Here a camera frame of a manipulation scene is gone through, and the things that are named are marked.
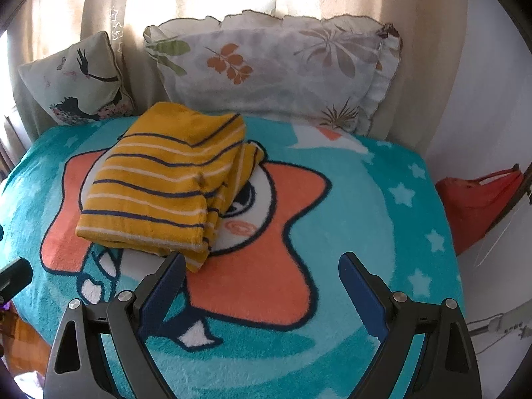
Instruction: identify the white power strip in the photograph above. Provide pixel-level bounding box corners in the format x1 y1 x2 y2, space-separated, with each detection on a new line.
465 303 532 355

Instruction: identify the yellow striped knit garment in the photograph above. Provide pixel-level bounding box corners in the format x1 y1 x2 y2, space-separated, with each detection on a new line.
75 102 265 274

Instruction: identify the leaf print pillow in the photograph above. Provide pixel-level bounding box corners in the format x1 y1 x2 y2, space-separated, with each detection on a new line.
143 10 403 136

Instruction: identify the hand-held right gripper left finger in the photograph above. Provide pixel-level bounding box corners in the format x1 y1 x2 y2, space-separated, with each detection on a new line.
44 252 187 399

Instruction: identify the white bird print cushion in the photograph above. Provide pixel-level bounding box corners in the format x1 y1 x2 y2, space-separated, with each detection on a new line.
17 31 136 126

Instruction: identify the red bag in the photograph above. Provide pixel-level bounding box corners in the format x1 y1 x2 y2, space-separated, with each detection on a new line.
434 164 526 257

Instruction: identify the teal star printed blanket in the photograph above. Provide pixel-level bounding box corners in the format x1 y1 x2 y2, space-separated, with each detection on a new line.
0 114 468 399

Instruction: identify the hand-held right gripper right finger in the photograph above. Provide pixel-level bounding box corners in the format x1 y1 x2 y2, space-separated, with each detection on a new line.
338 252 483 399

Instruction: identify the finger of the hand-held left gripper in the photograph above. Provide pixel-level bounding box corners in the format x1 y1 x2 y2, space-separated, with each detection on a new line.
0 258 33 305

